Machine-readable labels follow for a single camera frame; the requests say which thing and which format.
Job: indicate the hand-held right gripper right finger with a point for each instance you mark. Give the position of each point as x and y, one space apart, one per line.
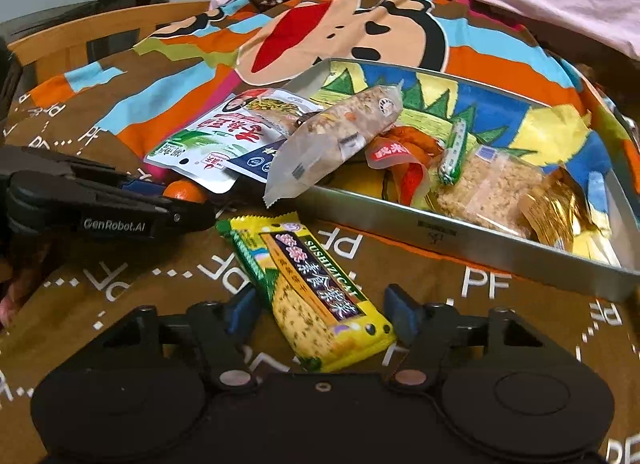
402 311

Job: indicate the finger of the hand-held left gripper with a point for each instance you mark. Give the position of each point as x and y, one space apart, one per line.
185 216
135 186

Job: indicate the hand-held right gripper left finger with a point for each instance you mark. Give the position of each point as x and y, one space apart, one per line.
241 314

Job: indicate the tangerine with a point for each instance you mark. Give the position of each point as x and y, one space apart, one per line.
185 192

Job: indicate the yellow green snack packet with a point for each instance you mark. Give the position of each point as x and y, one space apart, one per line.
315 294

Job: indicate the white green pea snack packet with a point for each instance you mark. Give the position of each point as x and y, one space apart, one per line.
210 143

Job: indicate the metal tray with dinosaur print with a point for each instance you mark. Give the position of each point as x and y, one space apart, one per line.
450 239

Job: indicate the blue snack packet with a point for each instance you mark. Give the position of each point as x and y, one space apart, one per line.
255 161

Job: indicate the rice cracker packet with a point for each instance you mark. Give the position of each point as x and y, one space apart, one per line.
490 189

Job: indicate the orange snack packet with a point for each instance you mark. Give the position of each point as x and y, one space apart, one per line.
395 151

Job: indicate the green stick snack packet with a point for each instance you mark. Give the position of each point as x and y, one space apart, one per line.
452 153

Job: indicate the clear nut bar packet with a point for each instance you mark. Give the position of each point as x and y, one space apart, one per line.
330 128

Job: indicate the gold snack packet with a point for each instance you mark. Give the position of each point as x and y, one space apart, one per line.
550 209

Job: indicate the person's left hand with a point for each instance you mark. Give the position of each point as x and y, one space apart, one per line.
9 301

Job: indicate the cartoon printed blanket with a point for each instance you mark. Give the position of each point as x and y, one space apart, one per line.
125 274

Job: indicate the wooden bed frame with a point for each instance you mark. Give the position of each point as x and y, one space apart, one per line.
75 38

